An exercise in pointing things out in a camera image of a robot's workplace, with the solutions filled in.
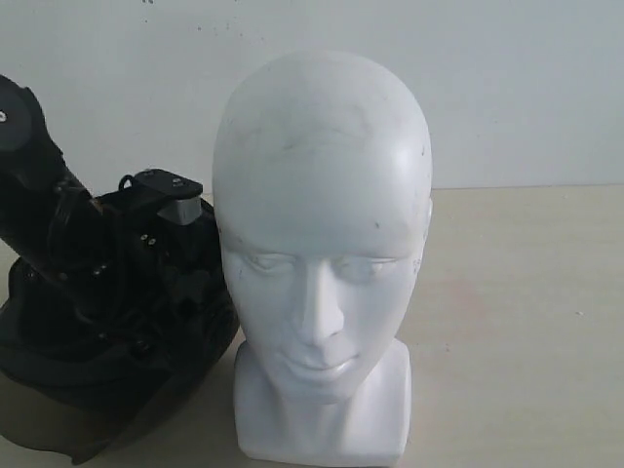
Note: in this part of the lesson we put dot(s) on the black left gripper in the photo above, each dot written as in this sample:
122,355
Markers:
119,257

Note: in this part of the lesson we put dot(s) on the black helmet with tinted visor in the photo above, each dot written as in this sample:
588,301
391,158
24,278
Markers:
78,397

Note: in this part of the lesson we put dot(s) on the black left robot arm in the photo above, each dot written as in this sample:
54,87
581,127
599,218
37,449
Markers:
28,155

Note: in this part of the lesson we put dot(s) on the white mannequin head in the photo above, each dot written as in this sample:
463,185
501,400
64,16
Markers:
322,189

